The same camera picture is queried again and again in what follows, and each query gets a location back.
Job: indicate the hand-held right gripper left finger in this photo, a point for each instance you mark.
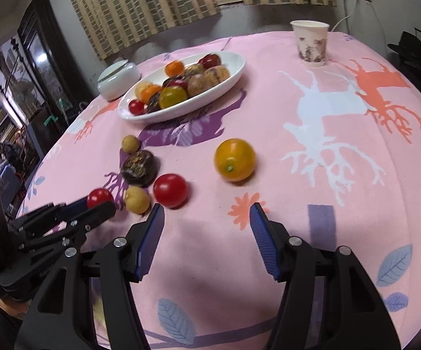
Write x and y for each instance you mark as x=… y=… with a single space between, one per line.
x=150 y=242

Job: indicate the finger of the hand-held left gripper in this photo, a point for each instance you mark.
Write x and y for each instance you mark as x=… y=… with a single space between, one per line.
x=73 y=206
x=93 y=217

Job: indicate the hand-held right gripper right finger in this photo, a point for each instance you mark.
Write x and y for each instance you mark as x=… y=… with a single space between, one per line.
x=265 y=244

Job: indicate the small red cherry tomato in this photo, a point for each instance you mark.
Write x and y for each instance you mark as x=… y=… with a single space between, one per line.
x=99 y=197

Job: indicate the orange-yellow tomato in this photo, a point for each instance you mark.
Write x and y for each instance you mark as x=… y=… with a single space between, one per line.
x=234 y=160

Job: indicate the dark brown water chestnut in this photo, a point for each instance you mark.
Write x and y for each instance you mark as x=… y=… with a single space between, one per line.
x=154 y=104
x=139 y=167

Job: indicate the pale yellow round fruit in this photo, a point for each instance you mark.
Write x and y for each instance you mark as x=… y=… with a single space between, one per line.
x=142 y=89

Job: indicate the large orange mandarin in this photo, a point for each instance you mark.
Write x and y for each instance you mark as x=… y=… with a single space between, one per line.
x=151 y=91

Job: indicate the yellow-green tomato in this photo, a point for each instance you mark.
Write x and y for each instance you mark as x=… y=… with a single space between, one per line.
x=173 y=97

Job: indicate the dark red plum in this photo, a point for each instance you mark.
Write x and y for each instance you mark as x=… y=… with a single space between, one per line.
x=174 y=81
x=212 y=61

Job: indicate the brown longan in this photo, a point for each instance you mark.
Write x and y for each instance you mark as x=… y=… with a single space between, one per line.
x=194 y=70
x=198 y=85

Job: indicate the white oval plate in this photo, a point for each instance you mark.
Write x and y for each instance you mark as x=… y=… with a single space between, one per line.
x=232 y=66

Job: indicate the pink printed tablecloth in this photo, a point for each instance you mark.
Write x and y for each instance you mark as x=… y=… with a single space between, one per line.
x=305 y=189

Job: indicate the green plastic piece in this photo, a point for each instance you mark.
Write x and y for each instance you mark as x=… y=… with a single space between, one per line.
x=51 y=119

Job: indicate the pale green ceramic jar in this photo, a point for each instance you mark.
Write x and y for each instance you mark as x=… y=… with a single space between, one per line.
x=121 y=86

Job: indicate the pale green ceramic lid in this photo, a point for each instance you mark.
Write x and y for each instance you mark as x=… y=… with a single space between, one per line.
x=111 y=70

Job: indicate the dark wooden cabinet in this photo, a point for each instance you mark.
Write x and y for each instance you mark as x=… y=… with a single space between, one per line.
x=50 y=43

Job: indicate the small orange mandarin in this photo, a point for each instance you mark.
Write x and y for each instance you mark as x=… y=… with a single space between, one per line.
x=174 y=68

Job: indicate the striped yellow pepino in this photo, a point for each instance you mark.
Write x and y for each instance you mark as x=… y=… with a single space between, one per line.
x=217 y=76

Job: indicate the printed paper cup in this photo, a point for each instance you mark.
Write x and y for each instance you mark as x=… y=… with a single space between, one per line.
x=311 y=43

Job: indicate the wide checked curtain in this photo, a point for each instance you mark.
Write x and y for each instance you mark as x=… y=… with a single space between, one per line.
x=141 y=7

